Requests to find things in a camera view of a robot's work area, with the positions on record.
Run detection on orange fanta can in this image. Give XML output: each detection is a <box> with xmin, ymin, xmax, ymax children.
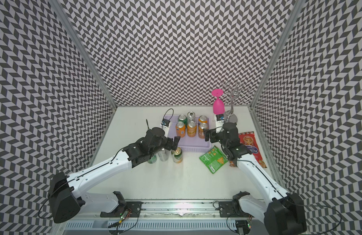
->
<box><xmin>187</xmin><ymin>121</ymin><xmax>197</xmax><ymax>138</ymax></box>
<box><xmin>198</xmin><ymin>122</ymin><xmax>209</xmax><ymax>139</ymax></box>
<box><xmin>198</xmin><ymin>115</ymin><xmax>208</xmax><ymax>124</ymax></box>
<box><xmin>176</xmin><ymin>121</ymin><xmax>186</xmax><ymax>138</ymax></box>

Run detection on white monster can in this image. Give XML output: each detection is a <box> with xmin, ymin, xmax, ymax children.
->
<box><xmin>187</xmin><ymin>111</ymin><xmax>195</xmax><ymax>123</ymax></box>
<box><xmin>157</xmin><ymin>148</ymin><xmax>169</xmax><ymax>162</ymax></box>

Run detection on green gold can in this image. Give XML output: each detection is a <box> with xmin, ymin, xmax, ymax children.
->
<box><xmin>172</xmin><ymin>147</ymin><xmax>183</xmax><ymax>164</ymax></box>

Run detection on green Sprite can front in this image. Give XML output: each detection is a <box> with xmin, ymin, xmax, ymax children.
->
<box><xmin>147</xmin><ymin>155</ymin><xmax>157</xmax><ymax>164</ymax></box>

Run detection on green sprite can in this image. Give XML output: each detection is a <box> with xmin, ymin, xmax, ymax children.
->
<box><xmin>147</xmin><ymin>155</ymin><xmax>157</xmax><ymax>164</ymax></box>
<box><xmin>178</xmin><ymin>114</ymin><xmax>187</xmax><ymax>126</ymax></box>

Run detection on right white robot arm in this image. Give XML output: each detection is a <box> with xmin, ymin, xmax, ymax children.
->
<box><xmin>204</xmin><ymin>122</ymin><xmax>307</xmax><ymax>235</ymax></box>

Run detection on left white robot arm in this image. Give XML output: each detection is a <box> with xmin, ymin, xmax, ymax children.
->
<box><xmin>48</xmin><ymin>127</ymin><xmax>180</xmax><ymax>224</ymax></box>

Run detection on lilac plastic basket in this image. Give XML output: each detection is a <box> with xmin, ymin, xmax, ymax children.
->
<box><xmin>165</xmin><ymin>115</ymin><xmax>212</xmax><ymax>153</ymax></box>

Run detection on green snack packet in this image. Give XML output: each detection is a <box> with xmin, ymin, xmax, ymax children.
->
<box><xmin>199</xmin><ymin>146</ymin><xmax>228</xmax><ymax>174</ymax></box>

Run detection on red candy bag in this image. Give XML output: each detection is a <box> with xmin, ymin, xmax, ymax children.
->
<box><xmin>238</xmin><ymin>132</ymin><xmax>267</xmax><ymax>168</ymax></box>

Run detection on green Sprite can back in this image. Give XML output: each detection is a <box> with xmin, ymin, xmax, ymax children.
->
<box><xmin>178</xmin><ymin>114</ymin><xmax>187</xmax><ymax>126</ymax></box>

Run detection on white Monster can back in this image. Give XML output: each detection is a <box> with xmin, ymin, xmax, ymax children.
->
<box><xmin>187</xmin><ymin>111</ymin><xmax>195</xmax><ymax>123</ymax></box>

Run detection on pink plastic wine glass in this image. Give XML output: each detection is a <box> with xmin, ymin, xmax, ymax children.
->
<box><xmin>211</xmin><ymin>89</ymin><xmax>225</xmax><ymax>115</ymax></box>

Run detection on chrome glass holder stand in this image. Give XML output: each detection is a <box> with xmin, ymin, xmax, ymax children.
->
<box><xmin>221</xmin><ymin>82</ymin><xmax>254</xmax><ymax>123</ymax></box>

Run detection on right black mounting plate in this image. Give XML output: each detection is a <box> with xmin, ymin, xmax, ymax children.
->
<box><xmin>218</xmin><ymin>200</ymin><xmax>246</xmax><ymax>218</ymax></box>

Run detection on black mounting plate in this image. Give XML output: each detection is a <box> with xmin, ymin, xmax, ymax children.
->
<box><xmin>100</xmin><ymin>201</ymin><xmax>143</xmax><ymax>218</ymax></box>
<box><xmin>218</xmin><ymin>200</ymin><xmax>246</xmax><ymax>218</ymax></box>

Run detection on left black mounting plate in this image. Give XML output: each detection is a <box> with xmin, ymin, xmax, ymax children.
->
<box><xmin>100</xmin><ymin>201</ymin><xmax>143</xmax><ymax>218</ymax></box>

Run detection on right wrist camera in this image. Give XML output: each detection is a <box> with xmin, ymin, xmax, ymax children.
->
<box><xmin>215</xmin><ymin>114</ymin><xmax>225</xmax><ymax>129</ymax></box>

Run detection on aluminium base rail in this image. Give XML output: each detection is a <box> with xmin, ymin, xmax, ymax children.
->
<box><xmin>50</xmin><ymin>200</ymin><xmax>267</xmax><ymax>235</ymax></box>

